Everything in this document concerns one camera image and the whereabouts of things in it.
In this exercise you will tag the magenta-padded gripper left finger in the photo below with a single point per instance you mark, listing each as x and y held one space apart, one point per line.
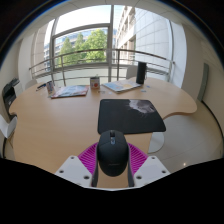
74 168

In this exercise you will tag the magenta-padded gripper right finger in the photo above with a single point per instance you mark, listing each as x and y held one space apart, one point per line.
146 168

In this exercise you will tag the black computer mouse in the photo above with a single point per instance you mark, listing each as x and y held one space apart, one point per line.
112 152

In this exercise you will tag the black mouse pad with print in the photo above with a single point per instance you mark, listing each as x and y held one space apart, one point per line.
128 116

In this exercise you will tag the white chair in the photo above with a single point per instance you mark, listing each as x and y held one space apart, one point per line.
6 131

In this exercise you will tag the red magazine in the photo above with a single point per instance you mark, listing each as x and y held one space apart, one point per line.
70 91

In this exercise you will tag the small printed can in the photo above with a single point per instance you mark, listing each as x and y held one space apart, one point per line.
50 88

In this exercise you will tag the light blue magazine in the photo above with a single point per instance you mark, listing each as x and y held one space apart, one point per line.
121 85

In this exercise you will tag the black pen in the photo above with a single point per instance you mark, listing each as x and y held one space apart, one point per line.
41 86

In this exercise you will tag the white and red cup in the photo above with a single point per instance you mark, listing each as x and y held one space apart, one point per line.
95 82

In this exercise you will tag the black cylindrical speaker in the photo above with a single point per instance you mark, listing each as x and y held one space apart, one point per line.
141 72

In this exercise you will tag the black printer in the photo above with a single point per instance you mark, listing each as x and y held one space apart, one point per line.
9 95

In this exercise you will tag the metal balcony railing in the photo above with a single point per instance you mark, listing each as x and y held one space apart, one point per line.
100 61

